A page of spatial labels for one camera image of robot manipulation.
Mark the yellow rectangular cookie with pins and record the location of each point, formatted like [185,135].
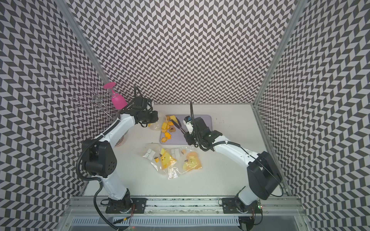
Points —
[174,118]

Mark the ribbed glass bowl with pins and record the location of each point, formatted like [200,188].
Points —
[120,142]

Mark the steel black-tipped tongs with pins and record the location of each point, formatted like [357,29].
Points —
[178,125]

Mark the orange bear shaped cookie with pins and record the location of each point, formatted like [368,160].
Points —
[167,135]

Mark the pink upside-down wine glass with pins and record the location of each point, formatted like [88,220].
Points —
[118,100]

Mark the chrome glass drying rack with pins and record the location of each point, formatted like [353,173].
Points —
[96,99]

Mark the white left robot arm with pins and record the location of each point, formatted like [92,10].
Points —
[98,162]

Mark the clear printed bag pile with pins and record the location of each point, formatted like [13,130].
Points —
[172,162]

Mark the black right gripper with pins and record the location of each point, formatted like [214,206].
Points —
[187,136]

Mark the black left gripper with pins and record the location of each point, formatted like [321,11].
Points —
[155,117]

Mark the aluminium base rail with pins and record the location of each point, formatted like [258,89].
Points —
[215,205]

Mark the clear resealable bag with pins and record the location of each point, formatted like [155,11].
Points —
[155,126]

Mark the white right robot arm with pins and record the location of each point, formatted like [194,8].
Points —
[262,172]

